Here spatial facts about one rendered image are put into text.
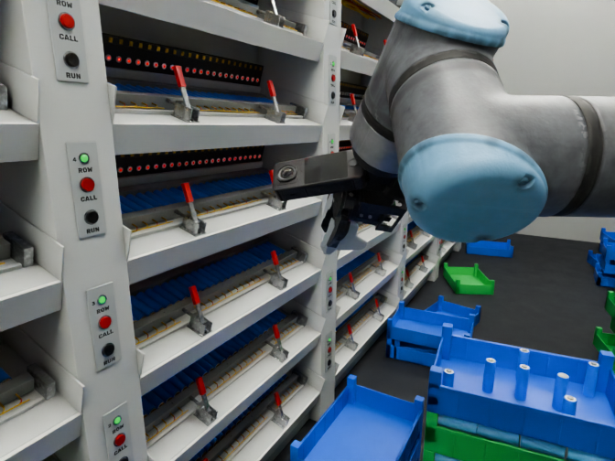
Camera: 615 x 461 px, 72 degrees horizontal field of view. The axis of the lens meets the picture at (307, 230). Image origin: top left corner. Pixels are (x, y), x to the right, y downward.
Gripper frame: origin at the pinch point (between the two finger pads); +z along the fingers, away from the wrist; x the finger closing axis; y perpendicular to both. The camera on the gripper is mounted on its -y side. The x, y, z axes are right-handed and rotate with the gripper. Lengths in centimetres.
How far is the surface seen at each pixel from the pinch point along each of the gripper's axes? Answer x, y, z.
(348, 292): 29, 28, 75
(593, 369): -12, 53, 12
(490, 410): -19.8, 32.0, 13.6
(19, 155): -1.6, -38.7, -9.4
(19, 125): 0.3, -38.4, -12.5
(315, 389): -3, 18, 77
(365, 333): 23, 41, 95
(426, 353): 17, 64, 92
